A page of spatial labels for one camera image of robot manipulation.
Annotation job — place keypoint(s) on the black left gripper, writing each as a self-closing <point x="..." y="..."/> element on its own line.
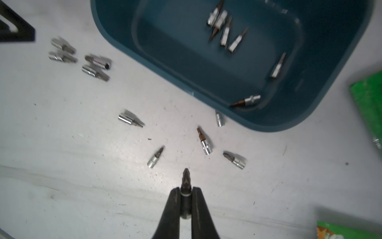
<point x="14" y="28"/>

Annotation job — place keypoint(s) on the dark teal plastic storage box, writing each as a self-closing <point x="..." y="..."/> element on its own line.
<point x="171" y="38"/>

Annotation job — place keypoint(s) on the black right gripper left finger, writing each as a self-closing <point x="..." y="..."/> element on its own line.
<point x="169" y="224"/>

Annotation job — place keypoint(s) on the green Chuba cassava chips bag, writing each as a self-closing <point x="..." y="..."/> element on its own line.
<point x="367" y="95"/>

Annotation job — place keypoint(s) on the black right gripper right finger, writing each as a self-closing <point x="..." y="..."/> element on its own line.
<point x="202" y="223"/>

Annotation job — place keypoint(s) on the small green snack packet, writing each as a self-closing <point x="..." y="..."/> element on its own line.
<point x="326" y="230"/>

